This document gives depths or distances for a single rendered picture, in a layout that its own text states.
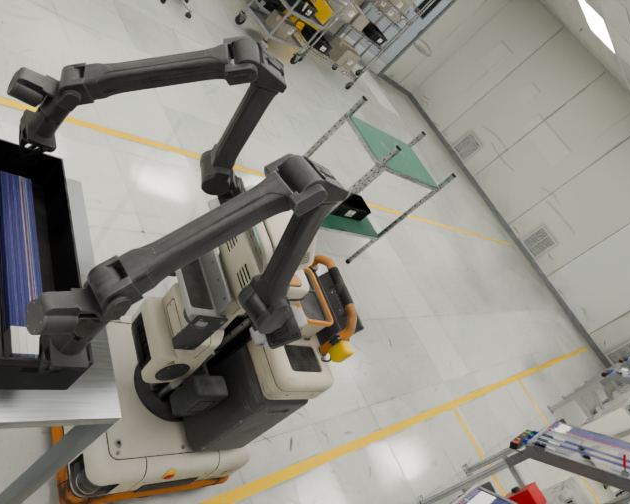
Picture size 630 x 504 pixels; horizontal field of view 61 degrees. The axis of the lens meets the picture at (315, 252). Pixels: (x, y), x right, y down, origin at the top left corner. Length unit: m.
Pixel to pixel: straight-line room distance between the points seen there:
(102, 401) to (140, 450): 0.68
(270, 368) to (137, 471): 0.54
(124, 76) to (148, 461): 1.20
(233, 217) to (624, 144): 10.01
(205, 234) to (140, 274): 0.12
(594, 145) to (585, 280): 2.37
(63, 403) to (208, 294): 0.48
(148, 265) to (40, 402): 0.41
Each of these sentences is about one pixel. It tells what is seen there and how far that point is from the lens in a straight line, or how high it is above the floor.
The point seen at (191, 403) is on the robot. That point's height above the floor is 0.55.
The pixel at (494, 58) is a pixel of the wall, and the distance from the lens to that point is 11.79.
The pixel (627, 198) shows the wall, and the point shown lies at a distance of 10.53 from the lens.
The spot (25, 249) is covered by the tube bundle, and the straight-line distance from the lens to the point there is 1.34.
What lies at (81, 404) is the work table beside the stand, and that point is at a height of 0.80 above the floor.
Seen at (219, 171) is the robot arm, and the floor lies 1.13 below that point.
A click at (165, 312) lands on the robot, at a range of 1.71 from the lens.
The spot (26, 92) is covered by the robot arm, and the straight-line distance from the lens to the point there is 1.34.
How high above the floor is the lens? 1.80
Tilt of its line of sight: 26 degrees down
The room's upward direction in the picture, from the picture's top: 49 degrees clockwise
